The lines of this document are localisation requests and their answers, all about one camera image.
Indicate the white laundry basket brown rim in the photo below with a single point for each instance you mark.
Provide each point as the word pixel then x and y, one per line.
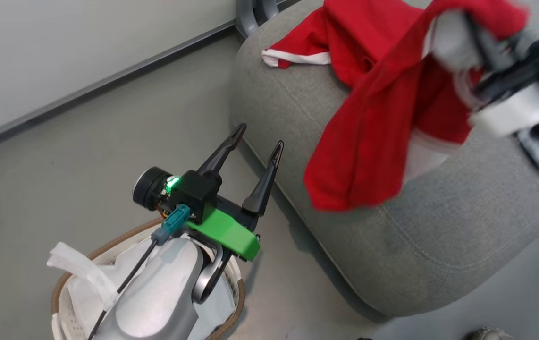
pixel 231 307

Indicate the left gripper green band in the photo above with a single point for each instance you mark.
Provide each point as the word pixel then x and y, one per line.
pixel 227 233

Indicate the grey upholstered seat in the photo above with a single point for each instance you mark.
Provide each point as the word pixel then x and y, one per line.
pixel 439 245

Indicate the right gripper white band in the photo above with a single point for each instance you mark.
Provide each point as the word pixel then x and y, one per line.
pixel 515 111

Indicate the white basket liner cloth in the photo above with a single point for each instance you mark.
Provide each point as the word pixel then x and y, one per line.
pixel 85 285

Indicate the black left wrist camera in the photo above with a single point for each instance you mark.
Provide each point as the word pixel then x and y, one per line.
pixel 194 191

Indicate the grey partition bottom rail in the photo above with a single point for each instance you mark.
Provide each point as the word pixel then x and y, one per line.
pixel 109 81

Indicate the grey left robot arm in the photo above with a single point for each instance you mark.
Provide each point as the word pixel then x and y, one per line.
pixel 161 293

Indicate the red garment with white trim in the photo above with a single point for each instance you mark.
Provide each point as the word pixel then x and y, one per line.
pixel 368 132

